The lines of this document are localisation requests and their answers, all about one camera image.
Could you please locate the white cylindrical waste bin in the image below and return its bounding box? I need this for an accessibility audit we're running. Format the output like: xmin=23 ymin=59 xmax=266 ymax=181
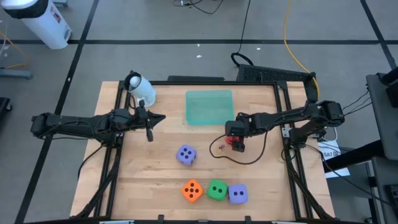
xmin=0 ymin=0 xmax=73 ymax=50

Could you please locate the teal translucent plastic bin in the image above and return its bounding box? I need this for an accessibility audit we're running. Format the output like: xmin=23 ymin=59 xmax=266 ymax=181
xmin=185 ymin=90 xmax=235 ymax=126

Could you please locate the yellow extension cable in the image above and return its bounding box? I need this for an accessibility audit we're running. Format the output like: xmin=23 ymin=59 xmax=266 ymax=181
xmin=282 ymin=0 xmax=321 ymax=100

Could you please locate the grey equipment cart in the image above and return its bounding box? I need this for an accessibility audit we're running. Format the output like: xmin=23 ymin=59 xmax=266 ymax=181
xmin=366 ymin=73 xmax=398 ymax=161

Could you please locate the green foam die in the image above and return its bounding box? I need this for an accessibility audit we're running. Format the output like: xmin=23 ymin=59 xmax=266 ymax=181
xmin=206 ymin=179 xmax=229 ymax=202

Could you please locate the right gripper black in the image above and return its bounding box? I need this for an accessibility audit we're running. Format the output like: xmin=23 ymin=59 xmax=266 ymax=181
xmin=233 ymin=111 xmax=253 ymax=153

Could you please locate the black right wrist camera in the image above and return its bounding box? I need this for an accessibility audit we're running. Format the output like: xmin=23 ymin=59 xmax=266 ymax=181
xmin=224 ymin=120 xmax=247 ymax=137

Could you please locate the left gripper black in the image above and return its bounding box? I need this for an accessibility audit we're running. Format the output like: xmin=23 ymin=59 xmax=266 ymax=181
xmin=133 ymin=99 xmax=166 ymax=142

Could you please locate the black perforated box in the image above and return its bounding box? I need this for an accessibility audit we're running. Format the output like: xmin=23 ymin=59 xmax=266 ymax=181
xmin=236 ymin=63 xmax=312 ymax=83

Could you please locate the black metal beam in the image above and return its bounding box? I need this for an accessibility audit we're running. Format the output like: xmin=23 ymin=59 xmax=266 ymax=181
xmin=322 ymin=139 xmax=386 ymax=174

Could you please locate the black aluminium table frame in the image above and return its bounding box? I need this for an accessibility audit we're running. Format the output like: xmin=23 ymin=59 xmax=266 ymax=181
xmin=70 ymin=80 xmax=336 ymax=224

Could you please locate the black power cable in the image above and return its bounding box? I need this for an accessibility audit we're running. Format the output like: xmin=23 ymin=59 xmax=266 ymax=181
xmin=230 ymin=0 xmax=252 ymax=68

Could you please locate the orange foam die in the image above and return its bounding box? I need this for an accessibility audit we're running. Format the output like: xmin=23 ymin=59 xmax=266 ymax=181
xmin=181 ymin=179 xmax=205 ymax=203

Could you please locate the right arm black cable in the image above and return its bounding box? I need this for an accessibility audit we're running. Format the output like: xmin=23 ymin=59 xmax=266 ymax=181
xmin=209 ymin=130 xmax=269 ymax=166

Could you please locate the thin yellow cable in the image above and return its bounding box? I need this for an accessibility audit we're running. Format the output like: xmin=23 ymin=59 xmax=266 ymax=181
xmin=0 ymin=29 xmax=31 ymax=70

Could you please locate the grey stand base bar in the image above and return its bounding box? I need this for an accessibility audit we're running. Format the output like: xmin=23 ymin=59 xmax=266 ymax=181
xmin=0 ymin=67 xmax=34 ymax=80

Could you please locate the white cable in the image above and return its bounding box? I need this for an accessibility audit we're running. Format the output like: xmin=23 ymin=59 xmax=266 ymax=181
xmin=323 ymin=126 xmax=339 ymax=143

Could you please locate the white paper sheet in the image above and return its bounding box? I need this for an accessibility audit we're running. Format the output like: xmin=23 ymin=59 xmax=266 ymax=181
xmin=317 ymin=139 xmax=351 ymax=179

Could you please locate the black tangled cable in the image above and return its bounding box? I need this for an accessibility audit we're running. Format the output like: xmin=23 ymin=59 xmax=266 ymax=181
xmin=173 ymin=0 xmax=225 ymax=15

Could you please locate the black device box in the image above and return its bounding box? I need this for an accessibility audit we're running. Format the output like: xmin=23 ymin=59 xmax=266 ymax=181
xmin=376 ymin=67 xmax=398 ymax=108

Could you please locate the long black cable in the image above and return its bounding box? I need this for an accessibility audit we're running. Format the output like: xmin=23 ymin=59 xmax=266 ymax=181
xmin=304 ymin=143 xmax=393 ymax=207
xmin=76 ymin=143 xmax=108 ymax=182

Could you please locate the white camera on table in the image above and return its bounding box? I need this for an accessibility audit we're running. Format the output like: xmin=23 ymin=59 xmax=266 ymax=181
xmin=123 ymin=71 xmax=157 ymax=108

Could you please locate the black chair base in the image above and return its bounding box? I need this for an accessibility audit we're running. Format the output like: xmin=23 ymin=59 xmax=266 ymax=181
xmin=0 ymin=96 xmax=13 ymax=125

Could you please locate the grey cabinet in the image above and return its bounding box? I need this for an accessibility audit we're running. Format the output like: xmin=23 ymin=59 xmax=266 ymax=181
xmin=366 ymin=156 xmax=398 ymax=224

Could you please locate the black flat bar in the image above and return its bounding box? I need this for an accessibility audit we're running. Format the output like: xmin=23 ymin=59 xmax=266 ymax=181
xmin=167 ymin=75 xmax=225 ymax=83

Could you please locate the purple foam die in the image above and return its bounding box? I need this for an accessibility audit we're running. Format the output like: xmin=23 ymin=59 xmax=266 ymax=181
xmin=228 ymin=184 xmax=249 ymax=205
xmin=175 ymin=144 xmax=198 ymax=167

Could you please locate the black upright post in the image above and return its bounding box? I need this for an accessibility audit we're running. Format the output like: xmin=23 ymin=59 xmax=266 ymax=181
xmin=306 ymin=72 xmax=320 ymax=104

